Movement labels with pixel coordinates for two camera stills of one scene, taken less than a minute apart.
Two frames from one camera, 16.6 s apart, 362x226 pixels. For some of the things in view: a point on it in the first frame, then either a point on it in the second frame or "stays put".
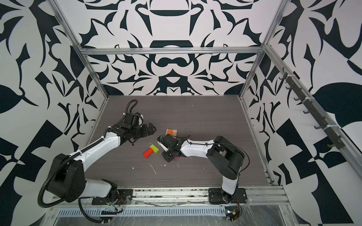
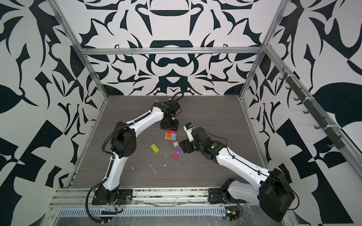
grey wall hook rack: x=337 y=140 stays put
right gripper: x=165 y=156 to x=186 y=144
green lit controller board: x=232 y=213 stays put
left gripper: x=146 y=132 to x=174 y=128
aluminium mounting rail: x=267 y=196 stays put
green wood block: x=154 y=148 stays put
